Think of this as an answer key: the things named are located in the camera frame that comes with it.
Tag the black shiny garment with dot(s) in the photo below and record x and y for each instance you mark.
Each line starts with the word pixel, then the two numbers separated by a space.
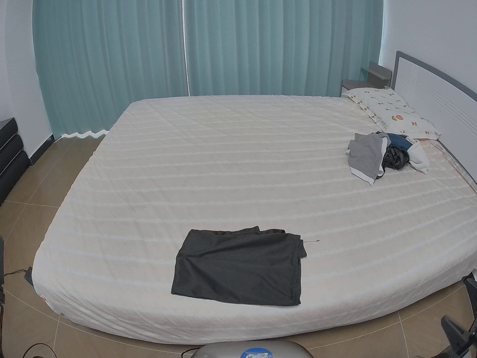
pixel 397 159

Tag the white printed pillow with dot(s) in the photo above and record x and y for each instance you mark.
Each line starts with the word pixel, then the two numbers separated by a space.
pixel 391 110

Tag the grey bedside table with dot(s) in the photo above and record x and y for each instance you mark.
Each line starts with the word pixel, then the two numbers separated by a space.
pixel 378 71

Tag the black polo shirt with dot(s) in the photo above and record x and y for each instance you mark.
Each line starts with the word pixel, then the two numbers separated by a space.
pixel 238 267

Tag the blue-green curtain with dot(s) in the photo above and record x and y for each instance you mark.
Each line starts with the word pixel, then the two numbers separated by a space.
pixel 111 50
pixel 283 35

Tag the black chest of drawers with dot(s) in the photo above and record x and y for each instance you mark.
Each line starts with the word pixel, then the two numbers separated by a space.
pixel 11 155

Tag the dark blue garment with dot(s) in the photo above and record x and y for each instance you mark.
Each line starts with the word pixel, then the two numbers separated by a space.
pixel 400 141

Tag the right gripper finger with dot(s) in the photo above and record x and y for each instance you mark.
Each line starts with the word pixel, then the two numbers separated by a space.
pixel 456 334

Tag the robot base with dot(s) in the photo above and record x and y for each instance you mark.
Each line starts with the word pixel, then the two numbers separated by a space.
pixel 253 351

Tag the grey and white garment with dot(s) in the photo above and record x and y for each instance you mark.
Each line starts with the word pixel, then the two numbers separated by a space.
pixel 367 155

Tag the bed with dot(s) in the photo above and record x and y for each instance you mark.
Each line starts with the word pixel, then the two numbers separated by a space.
pixel 223 162

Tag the black power adapter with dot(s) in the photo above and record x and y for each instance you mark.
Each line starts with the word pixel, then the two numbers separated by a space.
pixel 29 276

